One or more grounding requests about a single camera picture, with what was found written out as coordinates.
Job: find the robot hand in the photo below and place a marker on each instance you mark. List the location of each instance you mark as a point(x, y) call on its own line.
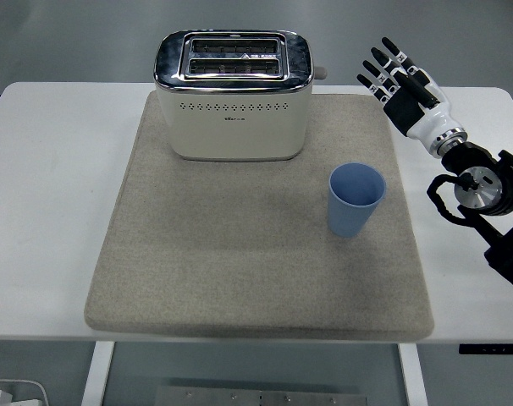
point(430, 118)

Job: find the blue ribbed plastic cup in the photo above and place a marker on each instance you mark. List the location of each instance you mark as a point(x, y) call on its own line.
point(349, 215)

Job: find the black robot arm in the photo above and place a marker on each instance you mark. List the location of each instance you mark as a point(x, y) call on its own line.
point(506, 254)

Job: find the cream toaster with chrome lid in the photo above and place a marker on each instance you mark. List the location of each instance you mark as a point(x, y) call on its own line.
point(235, 135)

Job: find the beige fabric mat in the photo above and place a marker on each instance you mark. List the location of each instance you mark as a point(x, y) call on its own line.
point(239, 262)

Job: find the black table control panel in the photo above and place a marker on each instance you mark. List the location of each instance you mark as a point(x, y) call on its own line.
point(493, 349)

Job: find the white table leg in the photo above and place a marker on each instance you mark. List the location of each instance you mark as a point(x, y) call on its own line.
point(411, 376)
point(97, 372)

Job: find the grey metal plate with screws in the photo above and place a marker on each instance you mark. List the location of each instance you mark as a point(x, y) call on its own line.
point(260, 397)

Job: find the white plastic tray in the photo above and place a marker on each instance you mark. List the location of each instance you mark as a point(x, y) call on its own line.
point(28, 391)

